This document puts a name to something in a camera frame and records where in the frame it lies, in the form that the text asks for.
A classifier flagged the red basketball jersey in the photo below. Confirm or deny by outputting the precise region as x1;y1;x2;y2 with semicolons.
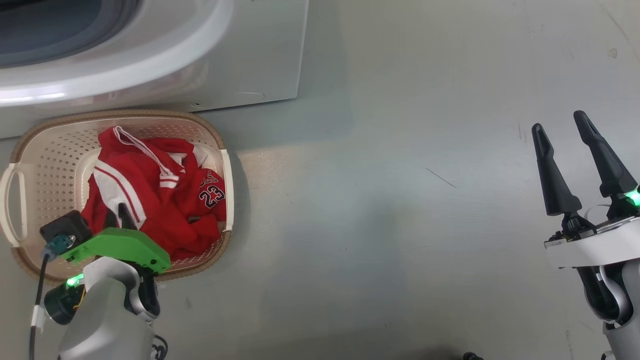
81;125;181;233

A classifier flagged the cream perforated laundry basket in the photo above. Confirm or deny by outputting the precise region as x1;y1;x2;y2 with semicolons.
0;110;235;286

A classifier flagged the teal plug left camera cable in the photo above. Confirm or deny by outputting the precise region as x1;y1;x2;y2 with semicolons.
28;233;77;360

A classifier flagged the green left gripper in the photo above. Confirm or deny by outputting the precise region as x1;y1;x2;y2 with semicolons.
60;203;172;274

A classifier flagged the white front-load washing machine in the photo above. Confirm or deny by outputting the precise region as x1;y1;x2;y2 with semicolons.
0;0;310;140

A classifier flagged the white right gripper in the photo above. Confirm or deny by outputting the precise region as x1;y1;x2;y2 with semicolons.
531;110;640;268

